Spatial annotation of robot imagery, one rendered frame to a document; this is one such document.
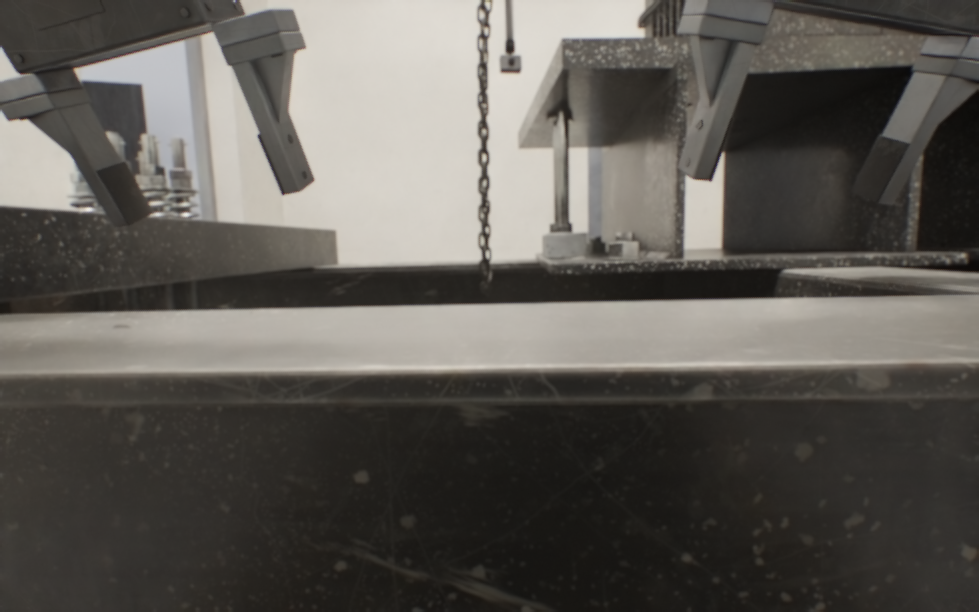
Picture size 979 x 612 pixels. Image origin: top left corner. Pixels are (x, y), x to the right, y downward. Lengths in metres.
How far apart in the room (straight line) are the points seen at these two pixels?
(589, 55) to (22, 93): 0.46
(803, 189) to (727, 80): 0.49
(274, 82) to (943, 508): 0.39
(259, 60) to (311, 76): 2.96
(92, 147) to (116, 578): 0.27
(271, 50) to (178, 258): 0.37
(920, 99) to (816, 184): 0.37
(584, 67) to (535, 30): 2.59
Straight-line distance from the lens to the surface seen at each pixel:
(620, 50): 0.59
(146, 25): 0.37
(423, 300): 1.00
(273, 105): 0.36
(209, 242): 0.71
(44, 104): 0.44
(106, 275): 0.59
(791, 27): 0.67
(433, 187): 2.99
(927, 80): 0.44
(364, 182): 3.09
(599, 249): 0.84
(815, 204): 0.79
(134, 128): 8.05
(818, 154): 0.80
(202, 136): 2.97
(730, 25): 0.34
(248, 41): 0.35
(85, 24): 0.39
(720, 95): 0.35
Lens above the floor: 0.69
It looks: 7 degrees down
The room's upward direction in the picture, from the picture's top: 2 degrees counter-clockwise
